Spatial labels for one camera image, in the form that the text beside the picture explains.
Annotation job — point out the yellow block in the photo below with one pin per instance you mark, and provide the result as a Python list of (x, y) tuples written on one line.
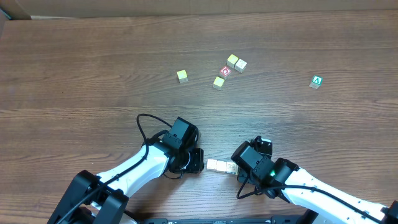
[(182, 76), (221, 166), (232, 60), (218, 83)]

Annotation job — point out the white patterned block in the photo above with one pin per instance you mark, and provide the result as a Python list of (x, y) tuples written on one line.
[(232, 168)]

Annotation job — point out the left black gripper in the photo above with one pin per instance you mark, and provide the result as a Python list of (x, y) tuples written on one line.
[(199, 163)]

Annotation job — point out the red circle block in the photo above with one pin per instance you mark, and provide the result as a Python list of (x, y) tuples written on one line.
[(225, 72)]

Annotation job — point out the white block top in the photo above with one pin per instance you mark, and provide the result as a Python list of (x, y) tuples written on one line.
[(240, 65)]

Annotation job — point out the red M block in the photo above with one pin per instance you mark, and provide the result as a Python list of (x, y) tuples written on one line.
[(211, 164)]

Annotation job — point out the yellow block top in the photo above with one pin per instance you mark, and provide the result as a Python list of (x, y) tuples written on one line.
[(232, 60)]

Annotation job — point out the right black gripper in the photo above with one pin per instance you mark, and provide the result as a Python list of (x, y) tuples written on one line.
[(262, 146)]

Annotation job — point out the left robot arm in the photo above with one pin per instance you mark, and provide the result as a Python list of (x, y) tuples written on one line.
[(102, 198)]

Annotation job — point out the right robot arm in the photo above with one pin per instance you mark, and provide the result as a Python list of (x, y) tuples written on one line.
[(293, 184)]

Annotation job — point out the green letter block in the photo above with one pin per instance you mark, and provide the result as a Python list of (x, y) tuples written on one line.
[(316, 82)]

